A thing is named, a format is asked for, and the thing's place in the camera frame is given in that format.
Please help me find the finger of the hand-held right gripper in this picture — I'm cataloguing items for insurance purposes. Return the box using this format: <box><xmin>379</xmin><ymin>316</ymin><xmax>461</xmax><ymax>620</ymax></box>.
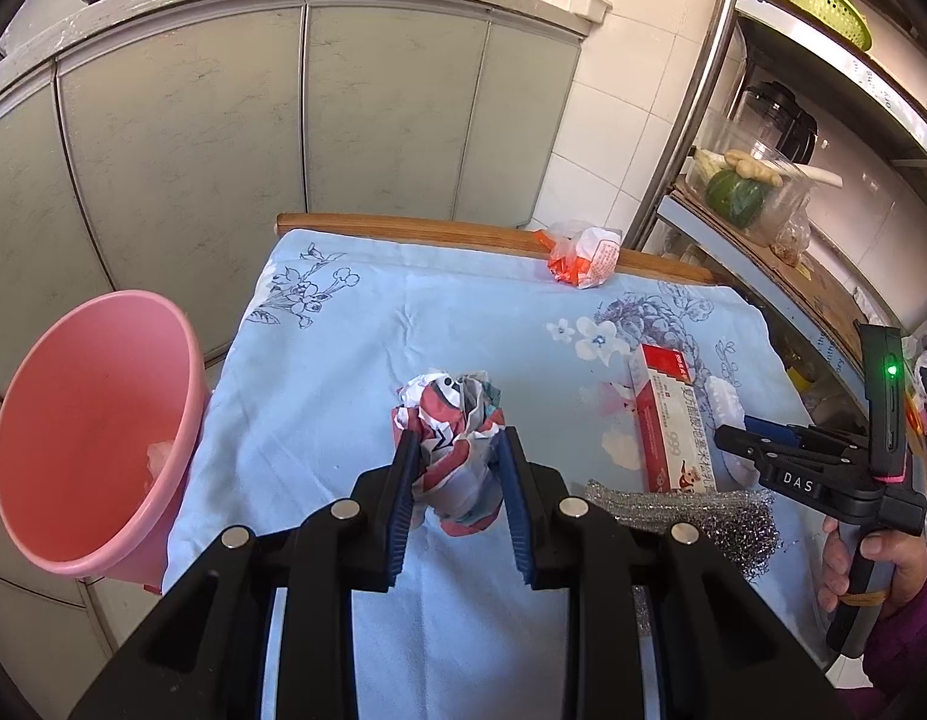
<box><xmin>743</xmin><ymin>416</ymin><xmax>871</xmax><ymax>460</ymax></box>
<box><xmin>713</xmin><ymin>424</ymin><xmax>781</xmax><ymax>479</ymax></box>

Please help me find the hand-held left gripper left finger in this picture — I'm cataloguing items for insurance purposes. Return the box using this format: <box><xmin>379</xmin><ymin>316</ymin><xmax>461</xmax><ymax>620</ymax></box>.
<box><xmin>69</xmin><ymin>427</ymin><xmax>423</xmax><ymax>720</ymax></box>

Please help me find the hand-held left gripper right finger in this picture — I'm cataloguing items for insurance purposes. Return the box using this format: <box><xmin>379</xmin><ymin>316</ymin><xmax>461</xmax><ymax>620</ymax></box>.
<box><xmin>493</xmin><ymin>426</ymin><xmax>858</xmax><ymax>720</ymax></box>

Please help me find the white tissue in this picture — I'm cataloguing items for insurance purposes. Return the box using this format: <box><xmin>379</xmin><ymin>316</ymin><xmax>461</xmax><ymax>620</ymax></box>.
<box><xmin>701</xmin><ymin>377</ymin><xmax>758</xmax><ymax>482</ymax></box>

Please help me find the red white medicine box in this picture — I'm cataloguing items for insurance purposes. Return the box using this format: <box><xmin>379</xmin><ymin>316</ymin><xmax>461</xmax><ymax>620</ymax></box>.
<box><xmin>627</xmin><ymin>342</ymin><xmax>724</xmax><ymax>497</ymax></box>

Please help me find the patterned paper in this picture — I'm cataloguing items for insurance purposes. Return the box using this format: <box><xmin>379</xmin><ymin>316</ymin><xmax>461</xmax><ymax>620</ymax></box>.
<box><xmin>391</xmin><ymin>368</ymin><xmax>508</xmax><ymax>539</ymax></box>

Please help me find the silver scouring cloth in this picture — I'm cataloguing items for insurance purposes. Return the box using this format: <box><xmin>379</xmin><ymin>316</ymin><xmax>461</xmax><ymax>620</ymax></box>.
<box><xmin>583</xmin><ymin>478</ymin><xmax>772</xmax><ymax>541</ymax></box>

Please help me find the orange white plastic bag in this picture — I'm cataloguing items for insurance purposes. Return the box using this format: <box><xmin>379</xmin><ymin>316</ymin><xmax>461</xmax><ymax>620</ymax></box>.
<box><xmin>533</xmin><ymin>218</ymin><xmax>624</xmax><ymax>292</ymax></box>

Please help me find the pink plastic bucket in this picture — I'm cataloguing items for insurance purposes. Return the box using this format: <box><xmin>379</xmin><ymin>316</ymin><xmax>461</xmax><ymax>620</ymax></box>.
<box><xmin>0</xmin><ymin>289</ymin><xmax>212</xmax><ymax>595</ymax></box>

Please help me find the person's right forearm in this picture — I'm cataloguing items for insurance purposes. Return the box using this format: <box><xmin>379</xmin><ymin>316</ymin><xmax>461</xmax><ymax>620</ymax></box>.
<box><xmin>838</xmin><ymin>546</ymin><xmax>927</xmax><ymax>720</ymax></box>

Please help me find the person's right hand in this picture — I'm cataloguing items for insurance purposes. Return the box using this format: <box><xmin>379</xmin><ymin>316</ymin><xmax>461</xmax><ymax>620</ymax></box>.
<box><xmin>818</xmin><ymin>514</ymin><xmax>922</xmax><ymax>620</ymax></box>

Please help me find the cardboard sheet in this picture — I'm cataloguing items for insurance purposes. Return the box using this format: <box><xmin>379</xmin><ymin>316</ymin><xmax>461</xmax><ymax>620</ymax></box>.
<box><xmin>671</xmin><ymin>178</ymin><xmax>888</xmax><ymax>365</ymax></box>

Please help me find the plastic bag of nuts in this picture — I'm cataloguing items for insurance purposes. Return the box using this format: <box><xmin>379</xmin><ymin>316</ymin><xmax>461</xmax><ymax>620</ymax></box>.
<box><xmin>770</xmin><ymin>205</ymin><xmax>814</xmax><ymax>269</ymax></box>

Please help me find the blue floral cloth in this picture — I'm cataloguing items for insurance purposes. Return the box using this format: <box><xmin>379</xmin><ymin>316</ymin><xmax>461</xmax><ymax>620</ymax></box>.
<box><xmin>163</xmin><ymin>229</ymin><xmax>841</xmax><ymax>720</ymax></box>

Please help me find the clear plastic container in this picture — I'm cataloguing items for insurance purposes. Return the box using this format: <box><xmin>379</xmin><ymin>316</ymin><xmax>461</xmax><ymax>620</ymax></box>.
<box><xmin>690</xmin><ymin>137</ymin><xmax>811</xmax><ymax>250</ymax></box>

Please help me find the green squash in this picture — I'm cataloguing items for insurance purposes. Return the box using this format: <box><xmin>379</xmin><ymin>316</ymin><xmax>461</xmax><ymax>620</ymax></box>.
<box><xmin>704</xmin><ymin>168</ymin><xmax>766</xmax><ymax>231</ymax></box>

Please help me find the ginger root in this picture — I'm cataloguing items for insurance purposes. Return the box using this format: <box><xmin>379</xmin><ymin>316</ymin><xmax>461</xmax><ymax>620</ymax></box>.
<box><xmin>723</xmin><ymin>151</ymin><xmax>784</xmax><ymax>189</ymax></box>

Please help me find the wooden table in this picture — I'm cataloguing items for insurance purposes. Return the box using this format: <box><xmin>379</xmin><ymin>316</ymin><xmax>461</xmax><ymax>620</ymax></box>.
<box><xmin>275</xmin><ymin>211</ymin><xmax>724</xmax><ymax>287</ymax></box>

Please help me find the metal shelf rack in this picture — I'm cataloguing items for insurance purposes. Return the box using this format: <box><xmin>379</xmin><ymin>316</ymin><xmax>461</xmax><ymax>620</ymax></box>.
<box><xmin>626</xmin><ymin>0</ymin><xmax>927</xmax><ymax>451</ymax></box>

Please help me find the green plastic basket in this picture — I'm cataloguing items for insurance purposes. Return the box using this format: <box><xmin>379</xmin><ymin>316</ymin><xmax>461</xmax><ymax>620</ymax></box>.
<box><xmin>757</xmin><ymin>0</ymin><xmax>874</xmax><ymax>53</ymax></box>

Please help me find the white rectangular tray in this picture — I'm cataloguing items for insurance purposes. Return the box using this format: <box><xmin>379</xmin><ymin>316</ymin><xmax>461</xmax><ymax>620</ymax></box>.
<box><xmin>516</xmin><ymin>0</ymin><xmax>613</xmax><ymax>24</ymax></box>

